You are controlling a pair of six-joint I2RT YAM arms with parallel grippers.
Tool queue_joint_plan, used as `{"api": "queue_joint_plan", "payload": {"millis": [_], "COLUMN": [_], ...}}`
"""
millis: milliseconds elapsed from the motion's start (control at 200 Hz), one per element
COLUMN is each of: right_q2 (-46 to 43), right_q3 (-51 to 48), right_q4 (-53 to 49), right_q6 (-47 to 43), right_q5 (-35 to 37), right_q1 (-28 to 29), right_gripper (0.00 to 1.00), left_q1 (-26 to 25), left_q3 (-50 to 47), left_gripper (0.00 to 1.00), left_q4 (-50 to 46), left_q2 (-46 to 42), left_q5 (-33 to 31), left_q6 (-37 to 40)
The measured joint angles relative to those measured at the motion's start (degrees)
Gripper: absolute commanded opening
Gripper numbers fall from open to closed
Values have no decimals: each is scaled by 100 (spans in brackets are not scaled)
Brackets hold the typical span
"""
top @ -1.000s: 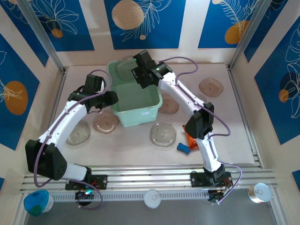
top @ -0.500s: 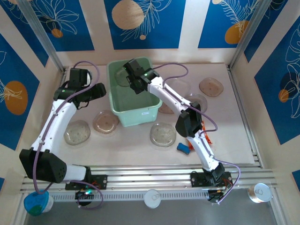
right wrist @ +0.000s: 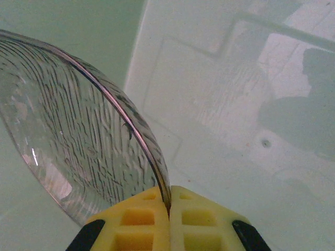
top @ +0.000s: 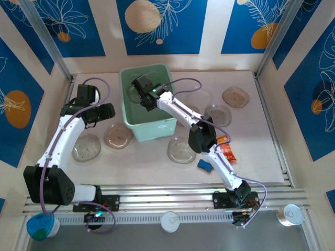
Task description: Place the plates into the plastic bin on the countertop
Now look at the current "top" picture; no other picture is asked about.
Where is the black controller board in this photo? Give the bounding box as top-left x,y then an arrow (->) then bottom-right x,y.
231,211 -> 254,227
83,210 -> 105,226

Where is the clear glass plate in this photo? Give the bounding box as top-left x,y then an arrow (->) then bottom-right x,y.
167,135 -> 197,165
185,87 -> 214,108
127,84 -> 144,104
71,134 -> 102,163

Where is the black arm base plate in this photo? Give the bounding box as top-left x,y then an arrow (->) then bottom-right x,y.
212,191 -> 260,210
72,195 -> 121,212

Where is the silver pull-tab can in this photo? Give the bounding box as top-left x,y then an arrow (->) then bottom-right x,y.
276,203 -> 305,227

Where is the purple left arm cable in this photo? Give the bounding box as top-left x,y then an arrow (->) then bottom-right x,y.
40,77 -> 116,235

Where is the white round can lid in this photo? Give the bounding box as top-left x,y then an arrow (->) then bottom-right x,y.
160,211 -> 181,233

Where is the orange snack bag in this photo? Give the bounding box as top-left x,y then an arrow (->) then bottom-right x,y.
216,135 -> 238,164

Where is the aluminium front rail bed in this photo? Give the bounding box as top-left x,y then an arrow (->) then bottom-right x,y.
22,182 -> 312,218

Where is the green plastic bin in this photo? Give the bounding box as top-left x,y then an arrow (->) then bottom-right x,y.
119,63 -> 177,143

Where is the aluminium corner post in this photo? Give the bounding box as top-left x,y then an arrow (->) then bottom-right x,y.
254,0 -> 306,81
18,0 -> 77,82

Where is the blue sponge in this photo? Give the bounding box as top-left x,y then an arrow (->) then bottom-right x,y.
196,158 -> 214,174

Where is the aluminium side rail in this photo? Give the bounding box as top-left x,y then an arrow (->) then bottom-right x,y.
48,75 -> 77,160
252,72 -> 296,188

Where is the white slotted cable duct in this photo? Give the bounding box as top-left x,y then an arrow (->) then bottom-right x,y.
56,211 -> 233,225

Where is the grey tinted glass plate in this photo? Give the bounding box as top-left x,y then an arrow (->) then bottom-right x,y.
204,104 -> 233,128

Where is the blue-lidded plastic container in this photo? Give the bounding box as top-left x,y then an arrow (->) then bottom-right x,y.
26,212 -> 61,241

